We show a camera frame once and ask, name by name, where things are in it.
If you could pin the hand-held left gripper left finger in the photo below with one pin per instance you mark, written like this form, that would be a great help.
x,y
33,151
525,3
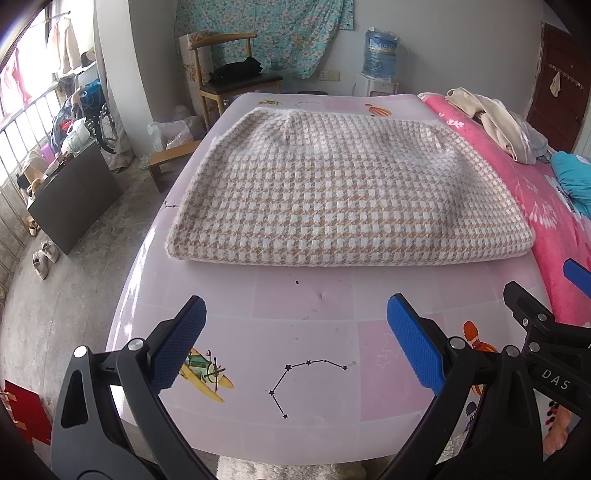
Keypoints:
x,y
180,344

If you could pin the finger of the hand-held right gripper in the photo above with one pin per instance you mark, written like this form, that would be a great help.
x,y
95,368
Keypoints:
x,y
581,279
519,300

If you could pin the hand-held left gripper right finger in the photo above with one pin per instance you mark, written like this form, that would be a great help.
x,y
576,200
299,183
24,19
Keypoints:
x,y
415,344

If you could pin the fuzzy checked beige coat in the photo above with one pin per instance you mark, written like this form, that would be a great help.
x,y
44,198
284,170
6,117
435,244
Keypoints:
x,y
341,198

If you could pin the person's right hand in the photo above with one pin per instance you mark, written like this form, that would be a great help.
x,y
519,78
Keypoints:
x,y
558,431

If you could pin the pink floral blanket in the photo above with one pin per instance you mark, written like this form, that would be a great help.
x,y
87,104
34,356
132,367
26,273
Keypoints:
x,y
540,207

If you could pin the teal cloth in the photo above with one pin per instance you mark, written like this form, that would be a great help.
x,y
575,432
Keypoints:
x,y
572,177

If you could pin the grey garment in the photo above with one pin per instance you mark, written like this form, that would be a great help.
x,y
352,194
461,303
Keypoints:
x,y
540,143

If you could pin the dark brown door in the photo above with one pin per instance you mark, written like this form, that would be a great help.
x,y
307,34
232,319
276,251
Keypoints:
x,y
561,124

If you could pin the white shoe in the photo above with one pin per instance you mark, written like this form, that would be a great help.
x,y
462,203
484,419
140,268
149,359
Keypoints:
x,y
51,251
40,266

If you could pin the white fuzzy cloth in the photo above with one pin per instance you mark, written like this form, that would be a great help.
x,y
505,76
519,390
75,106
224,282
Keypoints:
x,y
291,468

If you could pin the red box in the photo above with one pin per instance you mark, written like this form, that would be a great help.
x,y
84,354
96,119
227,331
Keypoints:
x,y
25,410

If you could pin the dark cabinet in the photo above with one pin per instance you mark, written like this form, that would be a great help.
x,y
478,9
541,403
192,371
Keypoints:
x,y
76,203

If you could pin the beige garment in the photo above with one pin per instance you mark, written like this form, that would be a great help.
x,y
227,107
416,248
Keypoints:
x,y
498,120

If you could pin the low wooden stool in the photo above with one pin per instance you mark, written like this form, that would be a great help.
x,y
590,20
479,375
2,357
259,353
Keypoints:
x,y
173,157

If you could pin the small hanging cloth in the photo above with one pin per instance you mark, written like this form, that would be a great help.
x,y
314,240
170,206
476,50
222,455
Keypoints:
x,y
555,85

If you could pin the clear plastic bags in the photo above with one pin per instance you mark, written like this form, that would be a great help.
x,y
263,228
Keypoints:
x,y
178,129

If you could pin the wheelchair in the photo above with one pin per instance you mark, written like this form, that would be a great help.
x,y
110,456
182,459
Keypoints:
x,y
92,115

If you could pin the white water dispenser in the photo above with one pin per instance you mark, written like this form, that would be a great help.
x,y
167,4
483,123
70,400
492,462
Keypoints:
x,y
376,86

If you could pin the metal balcony railing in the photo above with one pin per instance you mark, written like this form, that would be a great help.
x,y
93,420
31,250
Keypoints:
x,y
18,138

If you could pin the wooden chair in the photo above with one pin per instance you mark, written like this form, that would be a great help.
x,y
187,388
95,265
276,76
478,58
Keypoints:
x,y
240,87

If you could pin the black bag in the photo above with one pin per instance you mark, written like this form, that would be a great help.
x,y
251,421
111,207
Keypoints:
x,y
238,70

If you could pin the floral print board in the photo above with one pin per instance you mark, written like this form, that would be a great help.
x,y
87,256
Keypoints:
x,y
189,60

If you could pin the hanging pink cloth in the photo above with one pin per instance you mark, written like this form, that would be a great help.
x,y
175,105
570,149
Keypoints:
x,y
17,78

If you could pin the hanging beige jacket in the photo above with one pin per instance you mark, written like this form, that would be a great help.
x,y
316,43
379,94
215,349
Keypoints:
x,y
64,44

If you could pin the teal floral curtain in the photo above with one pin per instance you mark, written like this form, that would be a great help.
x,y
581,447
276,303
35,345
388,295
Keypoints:
x,y
277,32

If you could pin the white wall socket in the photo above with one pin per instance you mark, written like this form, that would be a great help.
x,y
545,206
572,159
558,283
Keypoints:
x,y
330,75

